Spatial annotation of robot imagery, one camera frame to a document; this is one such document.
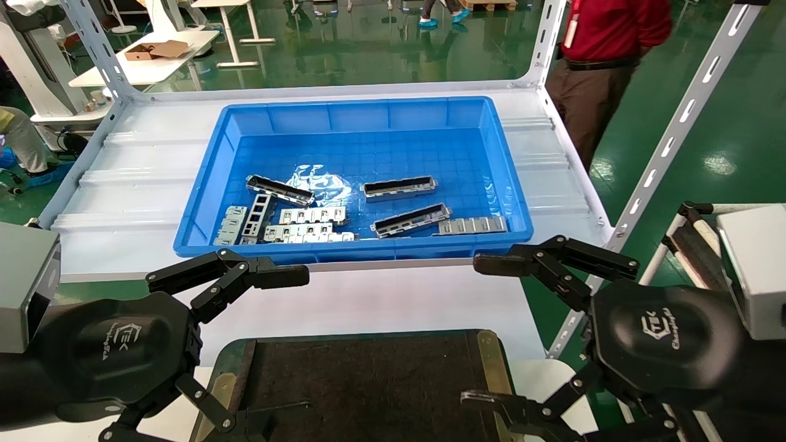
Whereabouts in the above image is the person in beige trousers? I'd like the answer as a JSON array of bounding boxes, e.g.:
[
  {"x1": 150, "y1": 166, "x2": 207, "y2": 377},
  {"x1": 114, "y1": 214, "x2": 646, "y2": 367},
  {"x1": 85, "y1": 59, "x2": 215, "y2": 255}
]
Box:
[{"x1": 0, "y1": 106, "x2": 73, "y2": 186}]

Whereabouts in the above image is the brown cardboard box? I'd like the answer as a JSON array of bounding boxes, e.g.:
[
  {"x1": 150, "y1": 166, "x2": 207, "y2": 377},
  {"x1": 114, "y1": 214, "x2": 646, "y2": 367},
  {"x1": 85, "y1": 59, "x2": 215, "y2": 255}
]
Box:
[{"x1": 124, "y1": 40, "x2": 190, "y2": 61}]

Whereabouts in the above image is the white slotted metal rack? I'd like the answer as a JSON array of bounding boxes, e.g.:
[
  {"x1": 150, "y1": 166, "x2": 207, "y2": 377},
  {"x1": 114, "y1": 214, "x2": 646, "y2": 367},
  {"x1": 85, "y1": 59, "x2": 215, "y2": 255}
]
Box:
[{"x1": 0, "y1": 0, "x2": 773, "y2": 363}]

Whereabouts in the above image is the clear plastic film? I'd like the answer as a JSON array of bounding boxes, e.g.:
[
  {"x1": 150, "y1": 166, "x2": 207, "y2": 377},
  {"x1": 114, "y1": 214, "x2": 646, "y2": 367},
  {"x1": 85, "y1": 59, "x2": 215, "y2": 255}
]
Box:
[{"x1": 287, "y1": 162, "x2": 358, "y2": 204}]

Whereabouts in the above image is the white pedestal table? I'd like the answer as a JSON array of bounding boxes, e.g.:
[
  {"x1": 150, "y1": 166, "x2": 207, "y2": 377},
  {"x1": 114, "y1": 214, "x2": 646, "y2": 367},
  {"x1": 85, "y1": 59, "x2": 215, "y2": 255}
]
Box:
[{"x1": 190, "y1": 0, "x2": 277, "y2": 69}]

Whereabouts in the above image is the black container with brass edges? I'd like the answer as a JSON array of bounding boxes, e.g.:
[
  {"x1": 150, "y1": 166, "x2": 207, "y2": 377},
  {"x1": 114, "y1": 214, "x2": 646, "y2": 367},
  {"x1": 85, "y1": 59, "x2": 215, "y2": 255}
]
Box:
[{"x1": 189, "y1": 329, "x2": 524, "y2": 442}]

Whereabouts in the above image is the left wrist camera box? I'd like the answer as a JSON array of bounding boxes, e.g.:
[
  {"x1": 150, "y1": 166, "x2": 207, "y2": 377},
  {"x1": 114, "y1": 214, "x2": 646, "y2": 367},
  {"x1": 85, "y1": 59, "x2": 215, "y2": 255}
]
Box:
[{"x1": 0, "y1": 221, "x2": 61, "y2": 354}]

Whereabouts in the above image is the person in red shirt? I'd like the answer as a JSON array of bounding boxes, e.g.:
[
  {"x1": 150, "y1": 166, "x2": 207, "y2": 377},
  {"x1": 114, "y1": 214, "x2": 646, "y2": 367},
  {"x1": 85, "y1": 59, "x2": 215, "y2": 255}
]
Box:
[{"x1": 544, "y1": 0, "x2": 674, "y2": 174}]

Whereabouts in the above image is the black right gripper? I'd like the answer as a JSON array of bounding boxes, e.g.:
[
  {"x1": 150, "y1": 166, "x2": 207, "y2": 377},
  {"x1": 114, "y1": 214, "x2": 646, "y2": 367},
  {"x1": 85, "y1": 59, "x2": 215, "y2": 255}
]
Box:
[{"x1": 461, "y1": 235, "x2": 786, "y2": 442}]

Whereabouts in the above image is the wooden pallet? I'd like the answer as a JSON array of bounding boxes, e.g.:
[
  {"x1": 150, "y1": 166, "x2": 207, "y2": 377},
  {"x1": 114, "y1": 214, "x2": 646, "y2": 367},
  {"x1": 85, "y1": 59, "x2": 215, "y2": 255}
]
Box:
[{"x1": 457, "y1": 0, "x2": 518, "y2": 12}]

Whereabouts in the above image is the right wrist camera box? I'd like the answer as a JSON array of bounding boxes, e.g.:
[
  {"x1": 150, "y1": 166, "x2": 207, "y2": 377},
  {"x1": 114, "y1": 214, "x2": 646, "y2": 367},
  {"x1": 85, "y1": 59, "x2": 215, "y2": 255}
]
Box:
[{"x1": 717, "y1": 204, "x2": 786, "y2": 342}]

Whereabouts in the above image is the person with blue shoe covers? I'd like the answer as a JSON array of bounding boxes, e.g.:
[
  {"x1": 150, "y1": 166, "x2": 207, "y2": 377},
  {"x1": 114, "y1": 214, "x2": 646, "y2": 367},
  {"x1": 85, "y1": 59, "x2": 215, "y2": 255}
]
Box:
[{"x1": 416, "y1": 0, "x2": 472, "y2": 29}]

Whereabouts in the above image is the silver slotted metal bracket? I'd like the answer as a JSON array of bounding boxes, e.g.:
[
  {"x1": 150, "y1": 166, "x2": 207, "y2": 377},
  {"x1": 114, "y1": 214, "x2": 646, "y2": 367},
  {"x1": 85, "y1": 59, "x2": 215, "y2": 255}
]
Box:
[
  {"x1": 279, "y1": 206, "x2": 350, "y2": 227},
  {"x1": 213, "y1": 206, "x2": 248, "y2": 246},
  {"x1": 287, "y1": 231, "x2": 356, "y2": 245},
  {"x1": 241, "y1": 194, "x2": 276, "y2": 238},
  {"x1": 263, "y1": 222, "x2": 334, "y2": 242}
]

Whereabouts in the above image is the blue plastic bin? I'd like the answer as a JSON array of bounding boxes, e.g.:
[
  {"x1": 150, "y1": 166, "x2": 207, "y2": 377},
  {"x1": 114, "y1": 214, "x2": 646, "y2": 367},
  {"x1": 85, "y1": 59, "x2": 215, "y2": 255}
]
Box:
[{"x1": 173, "y1": 96, "x2": 534, "y2": 266}]

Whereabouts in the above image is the white machine stand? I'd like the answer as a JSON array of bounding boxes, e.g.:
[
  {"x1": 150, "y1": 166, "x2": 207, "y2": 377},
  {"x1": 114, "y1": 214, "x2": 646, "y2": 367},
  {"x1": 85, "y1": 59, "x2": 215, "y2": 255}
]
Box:
[{"x1": 0, "y1": 0, "x2": 115, "y2": 134}]

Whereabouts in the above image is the metal channel part black inside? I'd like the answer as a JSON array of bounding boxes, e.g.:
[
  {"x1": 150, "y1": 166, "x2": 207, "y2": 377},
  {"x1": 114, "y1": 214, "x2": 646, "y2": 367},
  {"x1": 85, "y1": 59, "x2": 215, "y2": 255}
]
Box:
[
  {"x1": 362, "y1": 176, "x2": 440, "y2": 203},
  {"x1": 246, "y1": 175, "x2": 316, "y2": 208},
  {"x1": 370, "y1": 203, "x2": 453, "y2": 239}
]

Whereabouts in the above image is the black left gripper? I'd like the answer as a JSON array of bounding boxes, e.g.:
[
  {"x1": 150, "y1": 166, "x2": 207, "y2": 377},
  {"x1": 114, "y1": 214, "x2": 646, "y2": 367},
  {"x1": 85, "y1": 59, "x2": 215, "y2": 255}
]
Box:
[{"x1": 0, "y1": 249, "x2": 311, "y2": 442}]

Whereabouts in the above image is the white table with box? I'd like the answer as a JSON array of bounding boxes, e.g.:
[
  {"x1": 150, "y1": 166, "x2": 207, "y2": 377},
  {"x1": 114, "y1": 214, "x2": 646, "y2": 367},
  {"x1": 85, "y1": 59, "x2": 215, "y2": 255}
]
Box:
[{"x1": 68, "y1": 29, "x2": 222, "y2": 90}]

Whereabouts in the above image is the flat ribbed metal plate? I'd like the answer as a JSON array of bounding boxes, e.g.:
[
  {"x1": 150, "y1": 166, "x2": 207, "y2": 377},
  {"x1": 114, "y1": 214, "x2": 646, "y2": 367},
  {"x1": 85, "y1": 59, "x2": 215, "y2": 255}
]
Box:
[{"x1": 433, "y1": 216, "x2": 508, "y2": 236}]

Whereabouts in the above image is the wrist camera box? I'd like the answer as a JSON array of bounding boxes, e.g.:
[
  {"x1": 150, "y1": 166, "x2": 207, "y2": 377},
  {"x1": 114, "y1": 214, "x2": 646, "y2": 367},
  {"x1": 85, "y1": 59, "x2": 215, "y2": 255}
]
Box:
[
  {"x1": 0, "y1": 221, "x2": 61, "y2": 354},
  {"x1": 717, "y1": 204, "x2": 786, "y2": 342}
]

